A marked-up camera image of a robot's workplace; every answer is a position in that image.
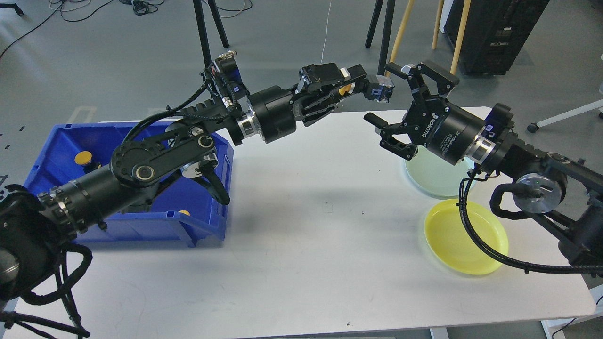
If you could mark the yellow plate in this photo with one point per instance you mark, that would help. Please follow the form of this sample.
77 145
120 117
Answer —
451 244

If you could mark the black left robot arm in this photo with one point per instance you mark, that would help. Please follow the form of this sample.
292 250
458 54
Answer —
40 262

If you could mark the yellow push button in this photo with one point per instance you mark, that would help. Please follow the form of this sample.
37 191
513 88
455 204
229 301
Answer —
374 87
85 160

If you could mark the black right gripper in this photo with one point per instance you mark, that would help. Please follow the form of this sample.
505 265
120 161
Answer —
443 127

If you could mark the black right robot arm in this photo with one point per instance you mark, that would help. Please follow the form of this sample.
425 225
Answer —
558 193

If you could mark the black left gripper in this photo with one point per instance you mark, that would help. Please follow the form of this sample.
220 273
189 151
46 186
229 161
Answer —
274 112

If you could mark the light green plate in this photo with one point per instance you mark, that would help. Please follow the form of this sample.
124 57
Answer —
437 178

